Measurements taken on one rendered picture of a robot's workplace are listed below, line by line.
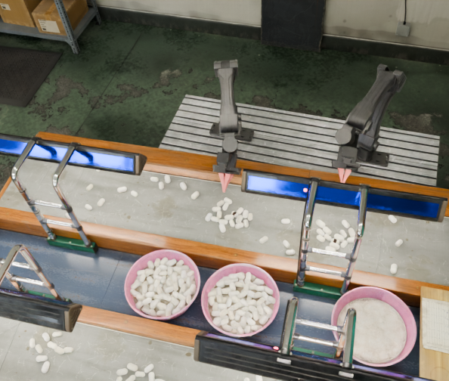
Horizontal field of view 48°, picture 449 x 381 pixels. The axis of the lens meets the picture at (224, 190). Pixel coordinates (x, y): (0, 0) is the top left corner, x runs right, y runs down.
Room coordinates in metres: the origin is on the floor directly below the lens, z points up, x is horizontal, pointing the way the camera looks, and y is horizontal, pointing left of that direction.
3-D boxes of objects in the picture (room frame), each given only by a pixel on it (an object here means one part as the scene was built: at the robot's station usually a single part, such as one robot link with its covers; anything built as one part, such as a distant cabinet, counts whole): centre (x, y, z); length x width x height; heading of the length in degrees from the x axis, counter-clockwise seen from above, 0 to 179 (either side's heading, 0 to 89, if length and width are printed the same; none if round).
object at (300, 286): (0.84, -0.33, 0.90); 0.20 x 0.19 x 0.45; 71
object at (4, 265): (0.78, 0.72, 0.90); 0.20 x 0.19 x 0.45; 71
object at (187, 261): (0.83, 0.25, 0.72); 0.27 x 0.27 x 0.10
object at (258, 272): (0.74, -0.01, 0.72); 0.27 x 0.27 x 0.10
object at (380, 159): (1.37, -0.62, 0.71); 0.20 x 0.07 x 0.08; 68
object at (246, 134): (1.60, -0.06, 0.71); 0.20 x 0.07 x 0.08; 68
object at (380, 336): (0.60, -0.43, 0.71); 0.22 x 0.22 x 0.06
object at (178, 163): (1.31, -0.03, 0.67); 1.81 x 0.12 x 0.19; 71
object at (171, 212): (1.11, 0.03, 0.73); 1.81 x 0.30 x 0.02; 71
